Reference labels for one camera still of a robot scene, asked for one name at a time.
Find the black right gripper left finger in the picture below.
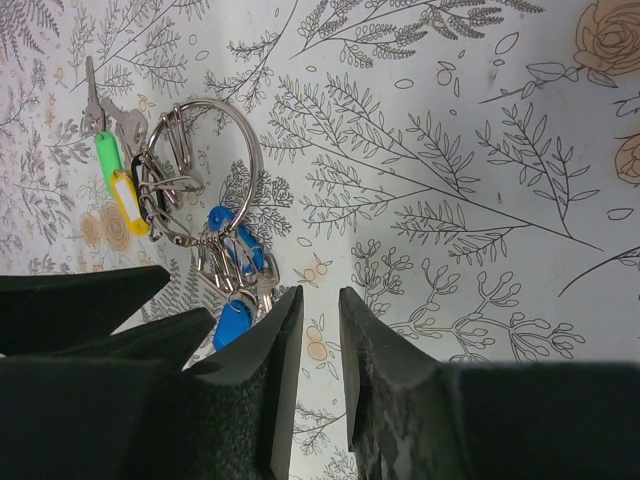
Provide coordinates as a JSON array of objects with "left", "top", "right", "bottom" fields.
[{"left": 1, "top": 287, "right": 304, "bottom": 479}]

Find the green key tag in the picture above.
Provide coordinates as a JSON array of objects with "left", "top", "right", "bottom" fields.
[{"left": 94, "top": 130, "right": 122, "bottom": 195}]

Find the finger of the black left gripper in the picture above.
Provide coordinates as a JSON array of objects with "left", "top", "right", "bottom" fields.
[{"left": 1, "top": 265, "right": 170, "bottom": 356}]

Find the floral table mat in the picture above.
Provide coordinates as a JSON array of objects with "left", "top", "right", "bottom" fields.
[{"left": 1, "top": 1, "right": 639, "bottom": 479}]

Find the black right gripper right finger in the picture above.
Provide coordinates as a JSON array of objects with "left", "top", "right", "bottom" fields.
[{"left": 339, "top": 287, "right": 639, "bottom": 479}]

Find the blue key tag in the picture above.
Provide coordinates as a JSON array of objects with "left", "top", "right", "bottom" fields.
[{"left": 207, "top": 205, "right": 265, "bottom": 351}]

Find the yellow key tag with label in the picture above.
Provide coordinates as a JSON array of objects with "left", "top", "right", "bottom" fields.
[{"left": 110, "top": 170, "right": 150, "bottom": 236}]

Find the black key tag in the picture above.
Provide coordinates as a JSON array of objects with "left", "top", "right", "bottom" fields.
[{"left": 131, "top": 153, "right": 167, "bottom": 225}]

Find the large silver keyring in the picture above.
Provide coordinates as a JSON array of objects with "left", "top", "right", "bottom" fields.
[{"left": 138, "top": 98, "right": 263, "bottom": 245}]

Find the silver key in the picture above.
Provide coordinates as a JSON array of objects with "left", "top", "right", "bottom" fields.
[{"left": 83, "top": 56, "right": 106, "bottom": 135}]

